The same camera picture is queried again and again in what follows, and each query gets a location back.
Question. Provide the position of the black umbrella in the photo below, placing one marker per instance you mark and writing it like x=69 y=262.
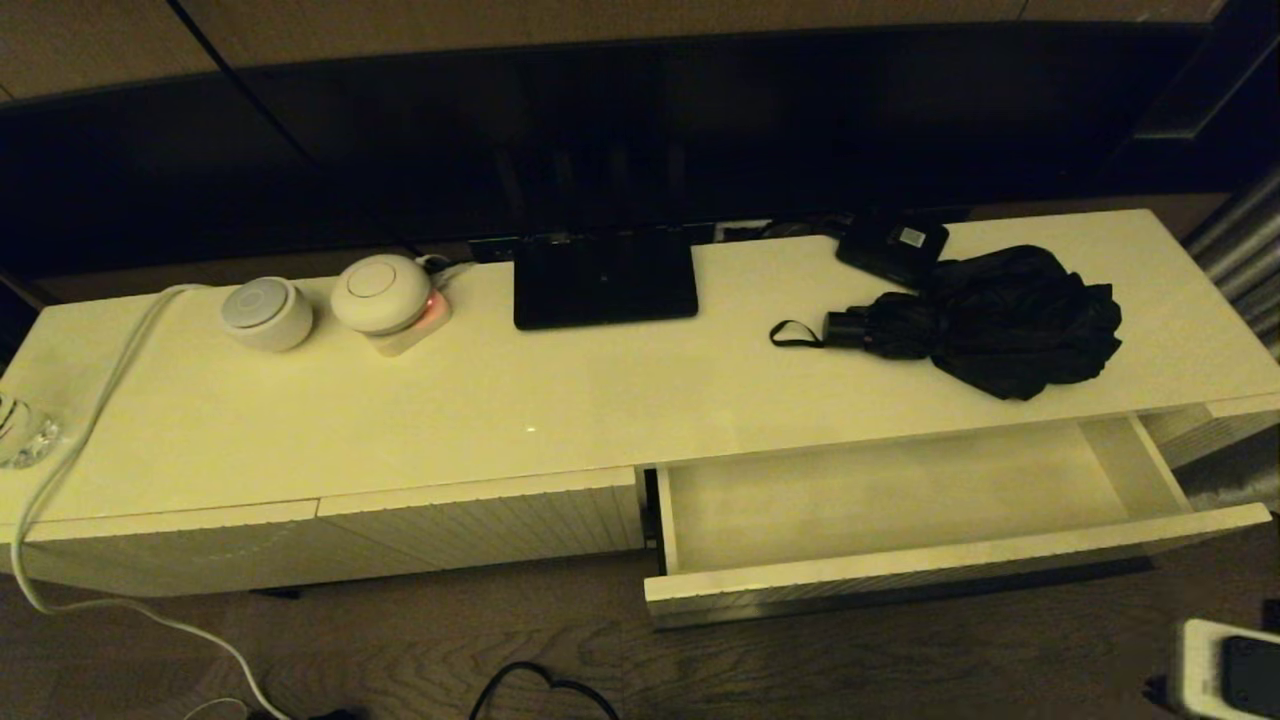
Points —
x=1000 y=320

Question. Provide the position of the white ribbed cabinet door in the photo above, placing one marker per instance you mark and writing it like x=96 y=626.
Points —
x=480 y=525
x=180 y=555

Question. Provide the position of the white ribbed drawer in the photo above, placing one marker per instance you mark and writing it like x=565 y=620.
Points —
x=900 y=500

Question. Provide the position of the black television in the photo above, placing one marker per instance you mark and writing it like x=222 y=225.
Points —
x=600 y=130

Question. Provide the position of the white TV cabinet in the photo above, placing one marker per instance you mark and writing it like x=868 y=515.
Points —
x=600 y=400

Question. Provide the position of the grey pleated curtain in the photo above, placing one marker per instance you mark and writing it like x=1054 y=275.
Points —
x=1240 y=250

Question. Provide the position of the black set-top box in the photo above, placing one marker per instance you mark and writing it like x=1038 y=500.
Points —
x=892 y=250

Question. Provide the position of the white dome device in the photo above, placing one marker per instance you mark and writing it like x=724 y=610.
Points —
x=380 y=294

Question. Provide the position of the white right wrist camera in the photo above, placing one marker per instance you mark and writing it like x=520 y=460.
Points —
x=1200 y=670

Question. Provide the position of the black television base plate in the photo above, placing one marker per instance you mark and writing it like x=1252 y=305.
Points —
x=605 y=285

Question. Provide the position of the white power strip red light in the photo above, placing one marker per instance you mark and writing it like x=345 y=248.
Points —
x=410 y=343

